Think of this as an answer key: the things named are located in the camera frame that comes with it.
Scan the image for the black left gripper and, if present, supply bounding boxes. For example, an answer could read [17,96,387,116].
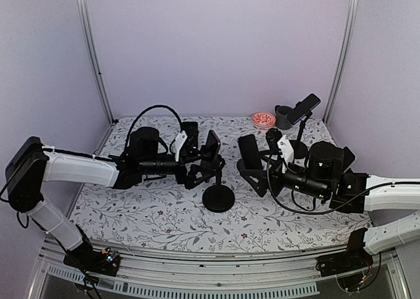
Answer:
[140,148,216,189]

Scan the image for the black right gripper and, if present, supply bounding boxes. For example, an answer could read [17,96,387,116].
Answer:
[240,149,329,201]

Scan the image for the black phone with pink edge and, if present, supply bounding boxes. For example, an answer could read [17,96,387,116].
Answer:
[200,129,221,169]

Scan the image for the black round-base phone stand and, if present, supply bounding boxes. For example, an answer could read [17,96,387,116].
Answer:
[202,155,235,213]

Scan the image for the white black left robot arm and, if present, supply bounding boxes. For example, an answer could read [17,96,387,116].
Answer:
[5,127,220,276]

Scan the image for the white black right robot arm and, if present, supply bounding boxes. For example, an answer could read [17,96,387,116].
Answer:
[237,128,419,277]

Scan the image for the black phone on centre stand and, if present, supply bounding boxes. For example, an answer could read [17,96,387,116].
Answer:
[238,134,263,170]

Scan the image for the black tall phone stand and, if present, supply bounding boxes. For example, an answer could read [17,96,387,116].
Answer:
[287,111,312,159]

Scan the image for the black phone lying back left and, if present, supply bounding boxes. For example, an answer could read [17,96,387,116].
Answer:
[181,121,199,144]

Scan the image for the black phone on tall stand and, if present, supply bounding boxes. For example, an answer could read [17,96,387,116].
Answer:
[286,93,321,125]

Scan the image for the black phone on right stand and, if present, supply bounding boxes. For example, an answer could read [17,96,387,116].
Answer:
[342,147,356,171]

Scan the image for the red white patterned bowl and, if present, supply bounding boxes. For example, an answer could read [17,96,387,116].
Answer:
[251,111,276,129]

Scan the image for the dark grey cup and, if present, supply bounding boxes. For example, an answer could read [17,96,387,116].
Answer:
[274,105,292,130]

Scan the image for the floral patterned table mat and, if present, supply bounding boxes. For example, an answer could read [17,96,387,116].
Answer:
[70,117,371,253]

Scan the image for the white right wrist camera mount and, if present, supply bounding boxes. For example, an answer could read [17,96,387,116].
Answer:
[277,136,294,163]

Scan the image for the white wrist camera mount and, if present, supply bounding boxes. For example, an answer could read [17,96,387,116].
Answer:
[277,136,294,163]
[169,130,188,162]

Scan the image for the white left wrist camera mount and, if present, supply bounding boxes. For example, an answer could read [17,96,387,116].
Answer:
[169,130,188,162]

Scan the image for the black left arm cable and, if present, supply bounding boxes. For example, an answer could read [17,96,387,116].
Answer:
[126,104,183,149]

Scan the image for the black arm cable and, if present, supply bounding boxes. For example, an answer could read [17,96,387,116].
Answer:
[266,154,394,214]
[126,104,183,149]

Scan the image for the aluminium front rail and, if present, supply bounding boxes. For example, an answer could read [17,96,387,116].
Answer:
[28,238,411,298]

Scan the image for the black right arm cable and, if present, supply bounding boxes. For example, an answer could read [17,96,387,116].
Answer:
[266,154,394,214]

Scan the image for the right aluminium frame post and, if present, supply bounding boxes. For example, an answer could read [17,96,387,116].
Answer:
[323,0,359,125]

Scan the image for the aluminium frame post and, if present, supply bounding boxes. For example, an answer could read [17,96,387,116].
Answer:
[76,0,115,125]
[323,0,359,125]

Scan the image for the left aluminium frame post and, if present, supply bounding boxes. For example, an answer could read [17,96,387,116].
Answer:
[76,0,115,125]

